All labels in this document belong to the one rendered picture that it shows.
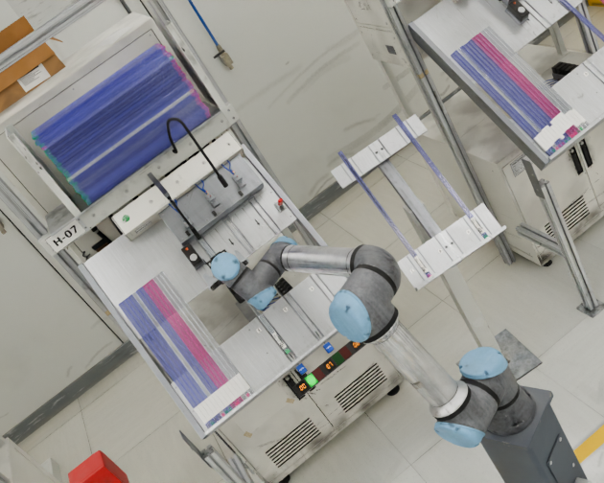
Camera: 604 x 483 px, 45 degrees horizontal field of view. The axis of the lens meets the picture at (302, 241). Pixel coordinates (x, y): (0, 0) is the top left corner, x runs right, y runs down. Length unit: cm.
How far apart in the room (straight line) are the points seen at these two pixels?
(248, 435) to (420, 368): 119
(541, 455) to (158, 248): 135
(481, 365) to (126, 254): 124
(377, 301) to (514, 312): 153
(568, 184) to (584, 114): 51
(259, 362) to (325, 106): 225
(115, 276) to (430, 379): 117
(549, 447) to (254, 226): 114
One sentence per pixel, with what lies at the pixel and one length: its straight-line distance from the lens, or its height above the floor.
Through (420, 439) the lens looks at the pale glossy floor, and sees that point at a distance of 291.
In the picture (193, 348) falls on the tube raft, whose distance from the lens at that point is 239.
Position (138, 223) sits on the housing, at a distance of 244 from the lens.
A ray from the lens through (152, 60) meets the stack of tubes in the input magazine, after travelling 238.
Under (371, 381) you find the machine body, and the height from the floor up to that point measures 17.
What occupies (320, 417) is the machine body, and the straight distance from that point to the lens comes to 293.
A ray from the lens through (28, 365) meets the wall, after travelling 437.
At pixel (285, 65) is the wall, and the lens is 416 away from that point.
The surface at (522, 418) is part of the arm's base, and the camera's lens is 205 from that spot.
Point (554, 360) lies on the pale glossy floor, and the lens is 293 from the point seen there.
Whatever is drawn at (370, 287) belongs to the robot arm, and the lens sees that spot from 169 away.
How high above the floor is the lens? 216
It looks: 30 degrees down
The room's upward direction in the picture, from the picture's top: 33 degrees counter-clockwise
